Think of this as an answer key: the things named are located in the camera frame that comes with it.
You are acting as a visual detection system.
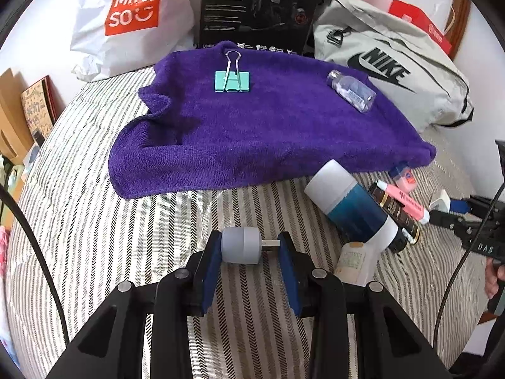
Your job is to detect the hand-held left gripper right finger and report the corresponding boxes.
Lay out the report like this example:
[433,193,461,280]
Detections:
[278,232,454,379]

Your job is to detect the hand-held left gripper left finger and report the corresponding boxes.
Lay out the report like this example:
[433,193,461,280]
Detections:
[45,231,225,379]

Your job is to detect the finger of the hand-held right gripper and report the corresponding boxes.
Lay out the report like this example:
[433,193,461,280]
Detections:
[450,196,480,216]
[428,209,472,241]

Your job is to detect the white charger plug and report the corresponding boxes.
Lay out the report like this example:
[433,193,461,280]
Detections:
[430,189,453,214]

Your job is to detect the small grey-white cylinder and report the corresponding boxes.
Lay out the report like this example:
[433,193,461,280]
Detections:
[221,226,282,265]

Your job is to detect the pink lip gloss tube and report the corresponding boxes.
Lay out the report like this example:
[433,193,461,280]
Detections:
[376,180,431,226]

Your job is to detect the black tube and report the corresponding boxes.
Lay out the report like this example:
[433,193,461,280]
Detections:
[389,225,412,253]

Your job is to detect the pink jar with blue lid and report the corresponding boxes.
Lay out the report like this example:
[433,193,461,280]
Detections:
[389,162,418,193]

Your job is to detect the dark brown perfume bottle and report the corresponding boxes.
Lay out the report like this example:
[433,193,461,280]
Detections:
[368,182,422,245]

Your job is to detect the cream lotion tube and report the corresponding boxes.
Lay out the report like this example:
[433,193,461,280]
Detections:
[335,242,389,285]

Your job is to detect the blue and white deodorant stick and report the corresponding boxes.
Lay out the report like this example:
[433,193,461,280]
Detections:
[304,159,403,252]

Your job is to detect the teal binder clip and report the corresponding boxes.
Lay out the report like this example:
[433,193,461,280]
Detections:
[214,51,252,94]

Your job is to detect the person's right hand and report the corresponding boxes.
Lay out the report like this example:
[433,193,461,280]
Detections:
[484,258,505,301]

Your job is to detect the grey bag with black logo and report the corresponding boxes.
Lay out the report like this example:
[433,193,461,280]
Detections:
[312,0,474,133]

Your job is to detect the striped bed blanket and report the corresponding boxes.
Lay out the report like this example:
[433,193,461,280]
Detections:
[6,63,502,379]

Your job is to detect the purple towel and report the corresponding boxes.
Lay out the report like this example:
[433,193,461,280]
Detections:
[108,40,437,199]

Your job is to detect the clear pill bottle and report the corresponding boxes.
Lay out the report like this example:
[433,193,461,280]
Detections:
[327,69,377,113]

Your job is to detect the red box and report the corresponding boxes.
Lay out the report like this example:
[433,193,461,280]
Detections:
[389,0,452,58]

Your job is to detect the brown notebook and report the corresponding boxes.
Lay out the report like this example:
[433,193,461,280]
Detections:
[20,76,61,143]

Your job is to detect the brown cardboard box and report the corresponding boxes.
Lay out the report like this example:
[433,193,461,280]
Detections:
[0,68,35,165]

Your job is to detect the white shopping bag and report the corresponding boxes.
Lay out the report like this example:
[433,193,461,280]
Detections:
[70,0,198,83]

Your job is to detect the black headset box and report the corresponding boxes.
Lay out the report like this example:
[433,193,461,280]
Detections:
[194,0,326,57]

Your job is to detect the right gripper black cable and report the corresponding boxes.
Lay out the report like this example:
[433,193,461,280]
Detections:
[433,166,505,350]

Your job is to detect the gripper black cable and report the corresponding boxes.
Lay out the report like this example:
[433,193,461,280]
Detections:
[0,185,72,350]
[433,166,505,350]

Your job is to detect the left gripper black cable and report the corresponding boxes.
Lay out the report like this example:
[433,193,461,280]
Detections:
[0,185,72,350]

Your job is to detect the wooden frame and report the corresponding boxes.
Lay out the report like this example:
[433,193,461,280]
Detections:
[445,0,472,61]

